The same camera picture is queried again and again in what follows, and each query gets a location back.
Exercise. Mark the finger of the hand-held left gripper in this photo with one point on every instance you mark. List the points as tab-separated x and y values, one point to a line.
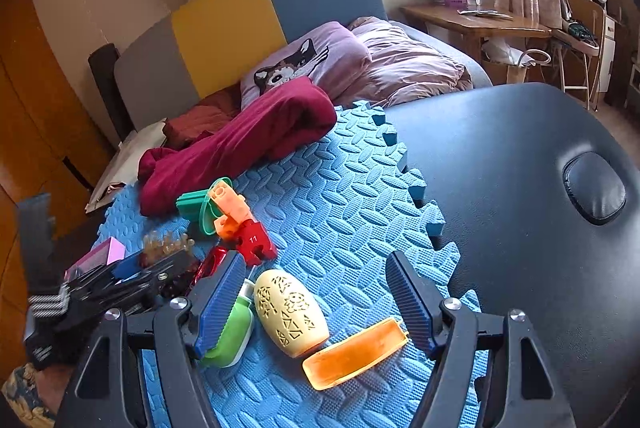
150	270
132	298

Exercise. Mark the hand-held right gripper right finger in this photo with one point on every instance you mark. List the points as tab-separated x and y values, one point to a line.
410	298

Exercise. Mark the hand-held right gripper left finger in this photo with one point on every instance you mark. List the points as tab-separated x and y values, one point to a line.
220	303

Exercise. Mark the green and white bottle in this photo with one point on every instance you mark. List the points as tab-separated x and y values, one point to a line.
237	328

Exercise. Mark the wooden massage comb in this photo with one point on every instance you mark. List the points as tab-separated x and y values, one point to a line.
167	245

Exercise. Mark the red metal cylinder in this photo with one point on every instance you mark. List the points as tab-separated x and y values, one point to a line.
210	263

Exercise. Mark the pink box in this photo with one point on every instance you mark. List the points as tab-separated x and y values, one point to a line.
97	255

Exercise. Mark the red puzzle block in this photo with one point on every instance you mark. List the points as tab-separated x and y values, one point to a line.
255	243

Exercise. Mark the green funnel toy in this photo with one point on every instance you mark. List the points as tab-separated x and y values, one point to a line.
192	205

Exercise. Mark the orange translucent case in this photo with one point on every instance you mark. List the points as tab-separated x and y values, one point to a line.
350	355

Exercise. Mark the orange block toy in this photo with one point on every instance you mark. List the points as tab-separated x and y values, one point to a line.
232	208

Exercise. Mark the floral patterned clothing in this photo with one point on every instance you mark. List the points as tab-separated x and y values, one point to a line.
22	398

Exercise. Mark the white cloth bag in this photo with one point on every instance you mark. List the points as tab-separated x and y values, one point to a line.
130	157

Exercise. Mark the blue foam puzzle mat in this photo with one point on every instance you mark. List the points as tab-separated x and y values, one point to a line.
325	208

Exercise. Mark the dark red cloth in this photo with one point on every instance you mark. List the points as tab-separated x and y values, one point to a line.
200	117

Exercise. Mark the dark padded massage table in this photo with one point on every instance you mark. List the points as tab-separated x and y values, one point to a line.
500	157

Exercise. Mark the maroon blanket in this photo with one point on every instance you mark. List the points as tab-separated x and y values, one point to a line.
250	132

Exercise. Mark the black upright board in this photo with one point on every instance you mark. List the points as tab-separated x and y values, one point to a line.
107	82

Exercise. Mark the wooden wardrobe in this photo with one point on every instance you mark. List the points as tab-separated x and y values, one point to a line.
45	107

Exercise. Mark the pink duvet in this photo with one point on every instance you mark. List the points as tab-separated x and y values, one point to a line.
410	67

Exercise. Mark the grey yellow blue headboard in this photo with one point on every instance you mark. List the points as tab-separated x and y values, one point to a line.
225	32

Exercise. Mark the pink dog print pillow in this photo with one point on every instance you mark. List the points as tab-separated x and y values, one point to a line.
320	57

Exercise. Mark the wooden desk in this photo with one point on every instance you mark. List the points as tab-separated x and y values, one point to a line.
470	25

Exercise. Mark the papers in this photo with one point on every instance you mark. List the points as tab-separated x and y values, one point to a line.
482	13

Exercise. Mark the folding chair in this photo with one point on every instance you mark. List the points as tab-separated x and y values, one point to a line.
582	42

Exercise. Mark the cluttered storage shelf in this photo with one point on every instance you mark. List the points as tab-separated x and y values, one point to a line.
620	32

